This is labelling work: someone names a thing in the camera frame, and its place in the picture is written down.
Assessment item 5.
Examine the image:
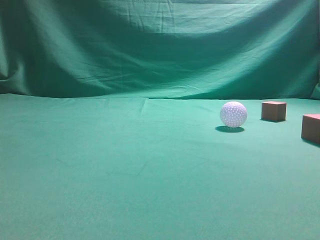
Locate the white dimpled golf ball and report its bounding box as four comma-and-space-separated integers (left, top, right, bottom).
219, 101, 248, 128

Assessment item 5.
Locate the green cloth backdrop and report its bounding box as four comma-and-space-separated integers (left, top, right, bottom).
0, 0, 320, 240

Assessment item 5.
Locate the brown cube block at edge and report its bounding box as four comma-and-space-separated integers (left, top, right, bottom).
301, 113, 320, 145

